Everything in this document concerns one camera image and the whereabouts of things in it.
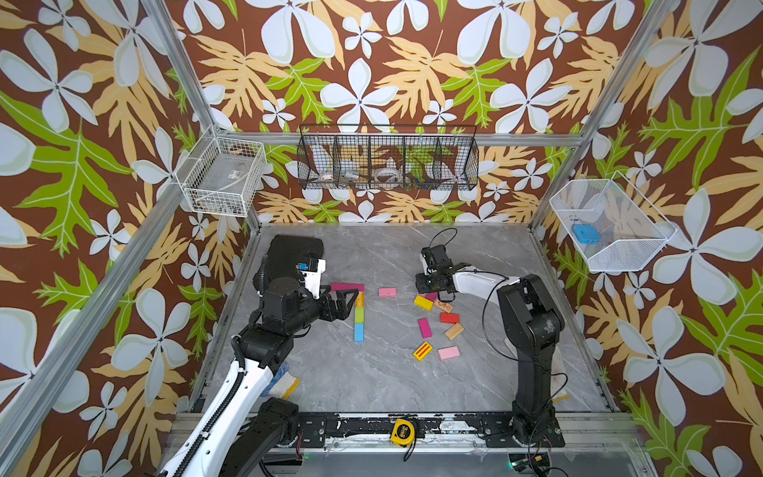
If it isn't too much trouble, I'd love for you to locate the white wire basket right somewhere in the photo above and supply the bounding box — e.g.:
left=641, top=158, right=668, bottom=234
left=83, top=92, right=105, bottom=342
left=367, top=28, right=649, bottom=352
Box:
left=550, top=172, right=678, bottom=273

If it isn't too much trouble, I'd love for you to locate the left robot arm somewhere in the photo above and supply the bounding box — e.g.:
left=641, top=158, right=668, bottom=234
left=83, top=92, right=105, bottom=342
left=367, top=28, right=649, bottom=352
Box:
left=158, top=277, right=360, bottom=476

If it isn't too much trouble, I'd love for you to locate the yellow tape measure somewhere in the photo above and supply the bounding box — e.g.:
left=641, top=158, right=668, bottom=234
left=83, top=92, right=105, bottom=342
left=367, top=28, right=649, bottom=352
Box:
left=389, top=419, right=416, bottom=447

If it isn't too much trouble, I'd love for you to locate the tan wooden block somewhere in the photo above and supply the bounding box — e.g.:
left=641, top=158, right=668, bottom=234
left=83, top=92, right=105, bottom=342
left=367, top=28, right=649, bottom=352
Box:
left=445, top=323, right=464, bottom=341

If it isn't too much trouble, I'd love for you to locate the yellow red striped block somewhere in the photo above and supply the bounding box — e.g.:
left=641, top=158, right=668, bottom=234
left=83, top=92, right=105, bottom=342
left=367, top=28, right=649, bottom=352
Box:
left=413, top=342, right=433, bottom=362

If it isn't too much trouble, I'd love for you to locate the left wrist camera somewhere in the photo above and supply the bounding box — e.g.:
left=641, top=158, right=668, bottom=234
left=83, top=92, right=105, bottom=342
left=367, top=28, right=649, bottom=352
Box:
left=296, top=258, right=326, bottom=299

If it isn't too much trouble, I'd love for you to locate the blue knit glove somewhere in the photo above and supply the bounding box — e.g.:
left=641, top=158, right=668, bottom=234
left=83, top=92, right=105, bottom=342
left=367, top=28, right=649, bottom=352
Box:
left=260, top=363, right=301, bottom=399

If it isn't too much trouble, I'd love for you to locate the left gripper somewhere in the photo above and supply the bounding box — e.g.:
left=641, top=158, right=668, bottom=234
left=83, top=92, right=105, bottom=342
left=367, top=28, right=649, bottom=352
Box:
left=283, top=281, right=356, bottom=337

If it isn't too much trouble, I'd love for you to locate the patterned wooden block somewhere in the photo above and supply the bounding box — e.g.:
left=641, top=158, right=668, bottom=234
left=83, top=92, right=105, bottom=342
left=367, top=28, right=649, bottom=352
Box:
left=434, top=299, right=454, bottom=314

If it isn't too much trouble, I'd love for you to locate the light pink block bottom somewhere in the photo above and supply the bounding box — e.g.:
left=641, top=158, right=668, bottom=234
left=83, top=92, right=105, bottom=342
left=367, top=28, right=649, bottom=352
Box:
left=437, top=346, right=461, bottom=361

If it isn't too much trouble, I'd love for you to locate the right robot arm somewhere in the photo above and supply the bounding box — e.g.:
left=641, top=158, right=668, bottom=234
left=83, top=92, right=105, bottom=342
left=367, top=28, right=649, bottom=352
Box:
left=415, top=244, right=564, bottom=446

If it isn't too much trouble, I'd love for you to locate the blue block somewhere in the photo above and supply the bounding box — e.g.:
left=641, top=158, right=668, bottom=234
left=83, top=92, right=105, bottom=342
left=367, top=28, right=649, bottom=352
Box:
left=354, top=323, right=365, bottom=343

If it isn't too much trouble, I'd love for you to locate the white wire basket left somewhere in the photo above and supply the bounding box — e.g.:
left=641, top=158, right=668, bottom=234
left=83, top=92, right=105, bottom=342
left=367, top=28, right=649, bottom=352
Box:
left=176, top=127, right=268, bottom=218

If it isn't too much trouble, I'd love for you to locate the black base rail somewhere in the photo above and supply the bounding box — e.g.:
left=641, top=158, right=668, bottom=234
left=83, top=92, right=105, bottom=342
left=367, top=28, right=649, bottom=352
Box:
left=276, top=411, right=565, bottom=448

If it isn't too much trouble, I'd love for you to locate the blue object in basket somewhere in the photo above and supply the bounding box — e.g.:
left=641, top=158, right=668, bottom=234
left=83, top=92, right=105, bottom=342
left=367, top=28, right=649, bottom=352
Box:
left=572, top=224, right=601, bottom=246

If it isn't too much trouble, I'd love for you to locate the black plastic case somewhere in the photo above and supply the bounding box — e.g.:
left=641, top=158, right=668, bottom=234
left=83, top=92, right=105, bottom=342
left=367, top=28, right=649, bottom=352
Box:
left=252, top=235, right=324, bottom=293

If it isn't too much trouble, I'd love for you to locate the white work glove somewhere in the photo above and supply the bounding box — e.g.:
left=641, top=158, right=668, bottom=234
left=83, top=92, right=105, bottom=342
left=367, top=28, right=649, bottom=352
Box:
left=550, top=348, right=569, bottom=403

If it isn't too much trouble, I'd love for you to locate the white wire basket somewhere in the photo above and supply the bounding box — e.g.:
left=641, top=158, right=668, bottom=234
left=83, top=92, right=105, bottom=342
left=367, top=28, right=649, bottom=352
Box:
left=176, top=127, right=268, bottom=218
left=550, top=172, right=678, bottom=273

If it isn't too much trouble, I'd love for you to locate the black wire basket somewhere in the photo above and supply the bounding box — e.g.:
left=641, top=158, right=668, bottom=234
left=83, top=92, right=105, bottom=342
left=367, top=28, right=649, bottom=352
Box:
left=295, top=123, right=480, bottom=191

